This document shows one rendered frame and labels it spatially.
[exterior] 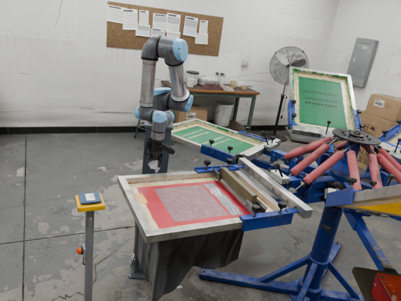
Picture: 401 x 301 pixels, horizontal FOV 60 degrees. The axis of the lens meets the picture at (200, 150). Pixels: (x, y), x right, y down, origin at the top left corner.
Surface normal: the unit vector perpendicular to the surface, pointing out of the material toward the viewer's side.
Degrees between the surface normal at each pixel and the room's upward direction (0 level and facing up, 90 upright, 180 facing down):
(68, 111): 90
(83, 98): 90
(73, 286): 0
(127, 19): 89
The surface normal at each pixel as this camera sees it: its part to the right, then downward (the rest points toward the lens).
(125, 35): 0.41, 0.37
